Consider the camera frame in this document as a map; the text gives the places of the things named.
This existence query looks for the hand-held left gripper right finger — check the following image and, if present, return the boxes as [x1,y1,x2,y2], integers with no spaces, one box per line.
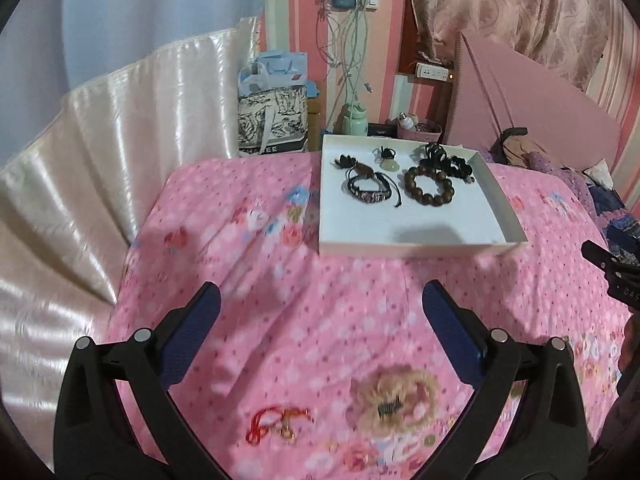
[422,280,591,480]

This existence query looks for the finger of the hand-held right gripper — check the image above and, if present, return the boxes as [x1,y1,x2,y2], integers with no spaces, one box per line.
[581,239,627,273]

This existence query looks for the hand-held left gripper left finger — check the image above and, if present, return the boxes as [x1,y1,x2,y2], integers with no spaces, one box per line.
[52,281,236,480]

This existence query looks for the cream fluffy scrunchie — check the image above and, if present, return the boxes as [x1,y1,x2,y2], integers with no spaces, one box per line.
[349,367,444,434]

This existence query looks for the white shallow box tray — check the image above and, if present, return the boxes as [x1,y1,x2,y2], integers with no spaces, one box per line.
[318,133,529,257]

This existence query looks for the red string bracelet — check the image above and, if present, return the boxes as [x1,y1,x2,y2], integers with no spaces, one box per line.
[244,406,316,445]

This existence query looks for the brown wooden bead bracelet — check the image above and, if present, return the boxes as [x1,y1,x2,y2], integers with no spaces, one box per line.
[402,164,457,207]

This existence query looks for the black bead bracelet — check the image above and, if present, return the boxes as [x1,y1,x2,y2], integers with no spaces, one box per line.
[440,155,476,184]

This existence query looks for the dark leather strap bracelet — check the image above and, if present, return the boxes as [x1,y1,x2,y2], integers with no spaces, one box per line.
[343,169,404,210]

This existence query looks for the black knotted cord bracelet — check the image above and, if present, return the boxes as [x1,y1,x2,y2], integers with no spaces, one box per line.
[418,142,451,166]

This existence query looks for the jade pendant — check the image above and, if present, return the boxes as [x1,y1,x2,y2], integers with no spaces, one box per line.
[373,145,402,171]

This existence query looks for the brown pendant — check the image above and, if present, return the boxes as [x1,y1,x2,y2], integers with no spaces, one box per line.
[333,154,374,175]

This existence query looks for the purple patterned blanket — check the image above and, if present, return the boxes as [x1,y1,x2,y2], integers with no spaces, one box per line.
[529,152,640,262]

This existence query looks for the white pillow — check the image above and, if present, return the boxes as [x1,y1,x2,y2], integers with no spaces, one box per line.
[584,158,622,192]

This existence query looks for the pink floral bedsheet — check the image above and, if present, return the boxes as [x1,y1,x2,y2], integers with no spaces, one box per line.
[106,151,633,480]

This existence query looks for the dark brown bag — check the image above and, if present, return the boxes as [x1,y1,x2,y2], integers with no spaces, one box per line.
[491,127,547,167]

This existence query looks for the pink headboard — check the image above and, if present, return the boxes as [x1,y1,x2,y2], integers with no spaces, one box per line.
[444,32,637,173]

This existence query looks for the white satin cloth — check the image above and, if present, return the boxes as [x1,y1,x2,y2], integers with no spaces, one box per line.
[0,29,262,473]

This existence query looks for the pink basket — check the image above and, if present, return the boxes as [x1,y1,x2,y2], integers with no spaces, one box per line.
[397,112,444,144]

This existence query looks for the black and white floral bag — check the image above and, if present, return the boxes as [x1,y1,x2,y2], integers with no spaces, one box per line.
[237,85,310,157]

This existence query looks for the green water bottle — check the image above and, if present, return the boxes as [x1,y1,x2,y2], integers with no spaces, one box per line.
[339,102,370,136]

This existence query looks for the white power strip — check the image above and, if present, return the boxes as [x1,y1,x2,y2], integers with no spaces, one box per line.
[414,62,454,82]

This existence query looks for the pink patterned curtain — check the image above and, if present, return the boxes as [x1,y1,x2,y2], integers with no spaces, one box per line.
[404,0,628,93]

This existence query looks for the light blue gift bag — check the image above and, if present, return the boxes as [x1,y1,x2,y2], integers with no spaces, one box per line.
[237,51,319,98]

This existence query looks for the light blue curtain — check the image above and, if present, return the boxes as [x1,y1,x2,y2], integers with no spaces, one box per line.
[0,0,272,166]

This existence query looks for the bundle of charging cables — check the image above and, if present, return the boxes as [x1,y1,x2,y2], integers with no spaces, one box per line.
[317,7,374,107]

